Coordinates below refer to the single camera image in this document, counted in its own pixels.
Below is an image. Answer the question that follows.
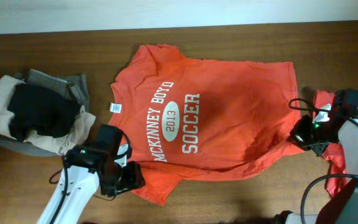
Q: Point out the orange soccer t-shirt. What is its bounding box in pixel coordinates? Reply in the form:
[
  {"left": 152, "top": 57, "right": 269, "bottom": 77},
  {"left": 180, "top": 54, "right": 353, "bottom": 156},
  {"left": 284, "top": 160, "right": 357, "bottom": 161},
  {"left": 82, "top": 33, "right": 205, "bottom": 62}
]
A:
[{"left": 110, "top": 45, "right": 300, "bottom": 205}]

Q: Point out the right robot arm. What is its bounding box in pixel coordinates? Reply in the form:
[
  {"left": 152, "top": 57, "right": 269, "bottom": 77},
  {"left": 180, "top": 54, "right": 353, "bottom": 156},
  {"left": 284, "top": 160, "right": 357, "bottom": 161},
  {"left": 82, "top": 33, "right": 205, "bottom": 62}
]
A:
[{"left": 272, "top": 89, "right": 358, "bottom": 224}]

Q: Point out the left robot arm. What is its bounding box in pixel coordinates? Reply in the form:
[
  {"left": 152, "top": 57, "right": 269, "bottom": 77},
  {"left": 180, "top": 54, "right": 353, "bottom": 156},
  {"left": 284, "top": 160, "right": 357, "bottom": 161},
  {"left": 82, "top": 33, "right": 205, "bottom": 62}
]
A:
[{"left": 37, "top": 124, "right": 145, "bottom": 223}]

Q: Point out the red t-shirt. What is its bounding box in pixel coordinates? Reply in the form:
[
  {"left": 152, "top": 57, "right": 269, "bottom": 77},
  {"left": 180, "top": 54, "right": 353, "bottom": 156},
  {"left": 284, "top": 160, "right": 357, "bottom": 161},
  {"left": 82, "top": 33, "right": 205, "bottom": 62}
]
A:
[{"left": 312, "top": 89, "right": 358, "bottom": 198}]

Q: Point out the grey folded garment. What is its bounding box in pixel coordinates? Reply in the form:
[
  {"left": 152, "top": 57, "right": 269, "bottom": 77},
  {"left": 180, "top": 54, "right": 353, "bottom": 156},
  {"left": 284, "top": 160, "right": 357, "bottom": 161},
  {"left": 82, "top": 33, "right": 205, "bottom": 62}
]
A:
[{"left": 0, "top": 69, "right": 90, "bottom": 157}]

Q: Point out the beige folded garment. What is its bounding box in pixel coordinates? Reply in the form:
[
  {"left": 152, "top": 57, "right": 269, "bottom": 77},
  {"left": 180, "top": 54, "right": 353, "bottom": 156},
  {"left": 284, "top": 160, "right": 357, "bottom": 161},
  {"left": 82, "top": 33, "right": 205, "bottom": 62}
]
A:
[{"left": 0, "top": 75, "right": 96, "bottom": 157}]

